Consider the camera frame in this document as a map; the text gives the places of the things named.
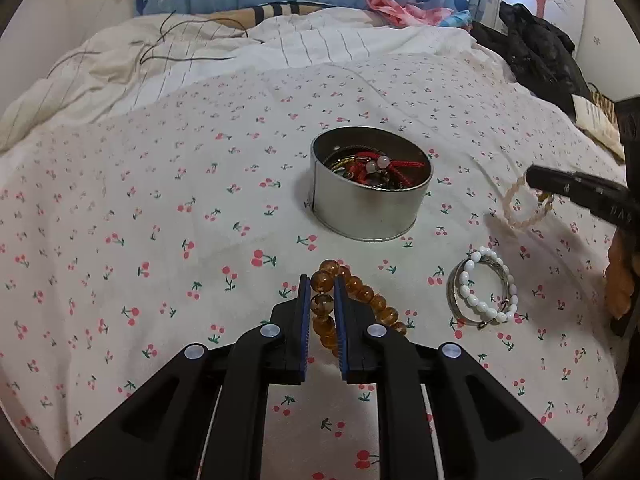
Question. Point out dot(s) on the white striped duvet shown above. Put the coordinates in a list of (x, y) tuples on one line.
[(138, 62)]

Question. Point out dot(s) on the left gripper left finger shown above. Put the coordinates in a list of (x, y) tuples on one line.
[(202, 415)]

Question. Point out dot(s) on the striped tan pillow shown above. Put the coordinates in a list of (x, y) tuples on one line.
[(249, 17)]

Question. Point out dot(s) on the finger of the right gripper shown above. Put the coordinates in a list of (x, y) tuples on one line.
[(584, 190)]

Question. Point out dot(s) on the pink cloth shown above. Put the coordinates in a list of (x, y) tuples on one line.
[(408, 15)]

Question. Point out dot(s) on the right hand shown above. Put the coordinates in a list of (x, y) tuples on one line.
[(623, 268)]

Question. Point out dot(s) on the round silver tin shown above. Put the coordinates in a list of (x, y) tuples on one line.
[(352, 210)]

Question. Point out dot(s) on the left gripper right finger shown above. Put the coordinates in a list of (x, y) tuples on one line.
[(440, 414)]

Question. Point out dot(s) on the cherry print bed sheet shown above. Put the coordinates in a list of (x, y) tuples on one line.
[(186, 221)]

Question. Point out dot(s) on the red cord jewelry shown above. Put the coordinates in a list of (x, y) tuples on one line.
[(373, 168)]

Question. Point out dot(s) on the silver bangle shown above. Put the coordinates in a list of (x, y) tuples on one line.
[(465, 305)]

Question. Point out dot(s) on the black jacket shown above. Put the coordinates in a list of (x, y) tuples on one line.
[(539, 54)]

